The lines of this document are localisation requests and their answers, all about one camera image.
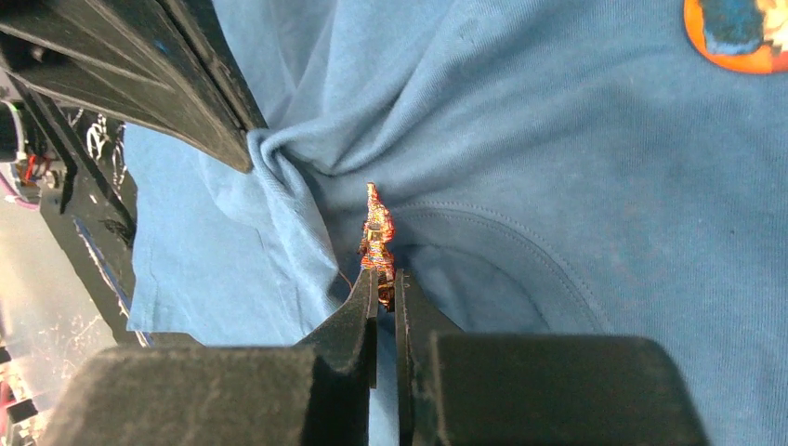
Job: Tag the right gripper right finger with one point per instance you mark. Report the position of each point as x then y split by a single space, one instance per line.
460 388

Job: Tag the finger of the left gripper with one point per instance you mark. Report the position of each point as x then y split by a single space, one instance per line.
125 59
198 23

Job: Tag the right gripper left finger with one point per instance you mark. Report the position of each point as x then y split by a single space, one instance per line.
316 392

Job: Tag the red flower brooch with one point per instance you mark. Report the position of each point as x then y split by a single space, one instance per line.
378 230

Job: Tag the blue t-shirt garment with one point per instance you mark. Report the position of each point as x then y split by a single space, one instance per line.
550 166

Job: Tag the round orange pin badge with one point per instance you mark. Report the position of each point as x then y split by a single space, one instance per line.
746 36

